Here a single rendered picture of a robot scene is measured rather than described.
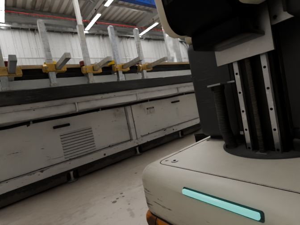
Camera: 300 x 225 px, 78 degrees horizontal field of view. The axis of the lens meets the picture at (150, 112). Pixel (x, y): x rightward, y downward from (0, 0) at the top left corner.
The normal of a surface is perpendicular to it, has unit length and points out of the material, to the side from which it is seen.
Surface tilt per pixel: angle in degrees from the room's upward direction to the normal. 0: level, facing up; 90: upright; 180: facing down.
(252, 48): 90
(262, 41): 90
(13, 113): 90
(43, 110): 90
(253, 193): 28
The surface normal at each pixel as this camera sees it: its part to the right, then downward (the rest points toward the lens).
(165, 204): -0.77, 0.18
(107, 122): 0.61, -0.07
